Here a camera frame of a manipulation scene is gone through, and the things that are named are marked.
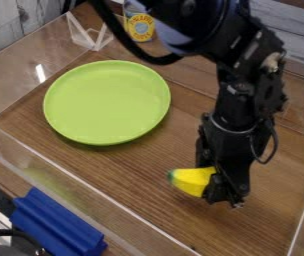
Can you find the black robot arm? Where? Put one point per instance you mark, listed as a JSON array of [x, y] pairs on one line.
[[218, 30]]

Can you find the clear acrylic tray wall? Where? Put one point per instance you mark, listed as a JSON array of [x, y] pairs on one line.
[[111, 210]]

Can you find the green round plate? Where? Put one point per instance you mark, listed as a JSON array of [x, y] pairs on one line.
[[107, 102]]

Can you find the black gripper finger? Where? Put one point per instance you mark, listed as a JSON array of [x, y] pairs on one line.
[[219, 191], [203, 155]]

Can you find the yellow toy banana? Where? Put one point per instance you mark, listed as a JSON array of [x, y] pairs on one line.
[[191, 180]]

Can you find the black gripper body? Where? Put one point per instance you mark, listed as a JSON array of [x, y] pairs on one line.
[[236, 149]]

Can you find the clear acrylic triangle bracket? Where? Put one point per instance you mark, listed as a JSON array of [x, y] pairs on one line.
[[93, 39]]

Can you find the blue plastic block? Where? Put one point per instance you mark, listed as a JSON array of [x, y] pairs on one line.
[[63, 233]]

